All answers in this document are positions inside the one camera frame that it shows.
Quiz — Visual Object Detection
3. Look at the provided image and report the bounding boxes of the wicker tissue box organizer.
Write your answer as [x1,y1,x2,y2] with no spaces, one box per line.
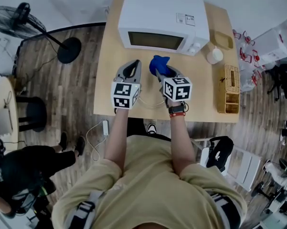
[216,64,241,115]

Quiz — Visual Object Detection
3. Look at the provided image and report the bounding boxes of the black round stool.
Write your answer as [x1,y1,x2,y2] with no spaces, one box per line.
[15,95,48,133]

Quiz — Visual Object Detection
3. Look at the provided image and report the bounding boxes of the tan tray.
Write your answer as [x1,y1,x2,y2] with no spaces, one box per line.
[213,30,234,50]

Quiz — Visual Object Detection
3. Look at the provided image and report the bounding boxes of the grey laptop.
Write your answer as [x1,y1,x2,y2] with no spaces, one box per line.
[0,107,13,135]

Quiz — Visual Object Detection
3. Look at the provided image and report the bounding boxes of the person's left forearm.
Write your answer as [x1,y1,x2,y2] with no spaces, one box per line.
[104,107,130,176]

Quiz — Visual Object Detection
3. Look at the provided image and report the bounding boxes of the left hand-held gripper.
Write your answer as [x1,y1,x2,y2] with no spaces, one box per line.
[111,60,142,110]

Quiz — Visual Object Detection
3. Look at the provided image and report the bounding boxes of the black waist bag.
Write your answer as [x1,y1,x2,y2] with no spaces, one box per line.
[206,136,234,173]

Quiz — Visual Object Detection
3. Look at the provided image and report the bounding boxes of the black wristwatch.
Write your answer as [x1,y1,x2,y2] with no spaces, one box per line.
[168,104,186,115]

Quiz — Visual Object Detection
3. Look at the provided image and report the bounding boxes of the black mesh office chair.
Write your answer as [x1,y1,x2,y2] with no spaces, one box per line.
[267,61,287,102]

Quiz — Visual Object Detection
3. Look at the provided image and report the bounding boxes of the white chair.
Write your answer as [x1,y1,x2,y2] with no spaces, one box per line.
[195,137,263,192]

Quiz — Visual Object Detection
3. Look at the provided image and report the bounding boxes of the person's right forearm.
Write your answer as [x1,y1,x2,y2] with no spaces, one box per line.
[167,100,197,176]

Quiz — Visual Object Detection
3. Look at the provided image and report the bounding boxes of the white cup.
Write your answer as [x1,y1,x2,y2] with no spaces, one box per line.
[206,45,224,65]

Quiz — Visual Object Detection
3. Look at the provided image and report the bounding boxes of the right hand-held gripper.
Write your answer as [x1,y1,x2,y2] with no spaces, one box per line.
[154,65,193,102]

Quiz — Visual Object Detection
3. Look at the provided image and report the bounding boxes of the person's beige shirt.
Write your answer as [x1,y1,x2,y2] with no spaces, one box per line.
[51,135,248,229]

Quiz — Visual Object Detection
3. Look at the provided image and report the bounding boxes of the round white table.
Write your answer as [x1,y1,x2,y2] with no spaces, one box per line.
[0,76,20,145]

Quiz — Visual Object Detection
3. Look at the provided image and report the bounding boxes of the white microwave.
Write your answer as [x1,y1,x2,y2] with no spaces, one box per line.
[117,0,210,56]

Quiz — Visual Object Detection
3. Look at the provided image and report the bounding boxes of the blue cloth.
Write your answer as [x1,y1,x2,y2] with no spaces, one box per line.
[149,55,170,77]

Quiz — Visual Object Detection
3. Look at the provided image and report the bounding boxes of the clear jugs with red handles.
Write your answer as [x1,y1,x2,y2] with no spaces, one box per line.
[233,29,265,93]

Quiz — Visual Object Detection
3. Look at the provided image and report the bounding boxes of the black standing fan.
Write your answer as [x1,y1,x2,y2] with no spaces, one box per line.
[0,1,82,64]

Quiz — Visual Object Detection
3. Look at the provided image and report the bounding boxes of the white cardboard box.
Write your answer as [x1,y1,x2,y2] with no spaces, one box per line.
[253,29,287,64]

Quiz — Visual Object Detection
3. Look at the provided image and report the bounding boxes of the person's black trousers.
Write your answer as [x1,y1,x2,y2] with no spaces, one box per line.
[126,117,172,143]

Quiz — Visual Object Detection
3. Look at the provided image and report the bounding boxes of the white power cable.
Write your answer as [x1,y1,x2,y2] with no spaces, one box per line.
[85,120,108,162]

